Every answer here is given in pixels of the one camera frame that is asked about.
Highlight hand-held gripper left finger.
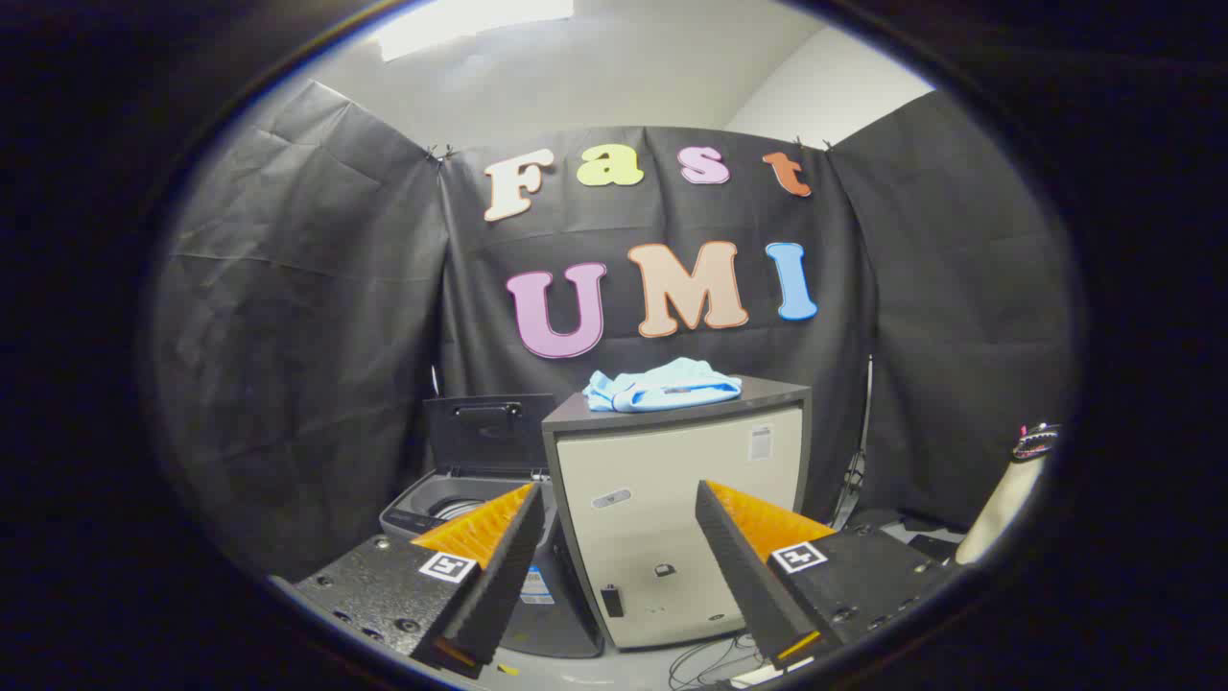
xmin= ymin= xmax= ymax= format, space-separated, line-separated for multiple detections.
xmin=293 ymin=482 xmax=546 ymax=680

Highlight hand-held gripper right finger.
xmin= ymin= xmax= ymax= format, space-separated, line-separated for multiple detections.
xmin=695 ymin=480 xmax=960 ymax=673

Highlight grey washing machine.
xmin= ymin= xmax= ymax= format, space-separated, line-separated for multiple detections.
xmin=380 ymin=468 xmax=605 ymax=659

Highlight light blue shirt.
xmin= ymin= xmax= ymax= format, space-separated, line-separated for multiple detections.
xmin=582 ymin=357 xmax=744 ymax=414

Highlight grey and beige cabinet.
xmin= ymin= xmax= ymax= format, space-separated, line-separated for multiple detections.
xmin=541 ymin=376 xmax=813 ymax=652

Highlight black backdrop cloth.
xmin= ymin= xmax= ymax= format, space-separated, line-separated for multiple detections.
xmin=153 ymin=79 xmax=1074 ymax=577

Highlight black wristband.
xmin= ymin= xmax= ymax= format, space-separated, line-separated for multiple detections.
xmin=1012 ymin=422 xmax=1063 ymax=464

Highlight floor cables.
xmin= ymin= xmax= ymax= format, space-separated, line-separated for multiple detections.
xmin=669 ymin=631 xmax=764 ymax=690

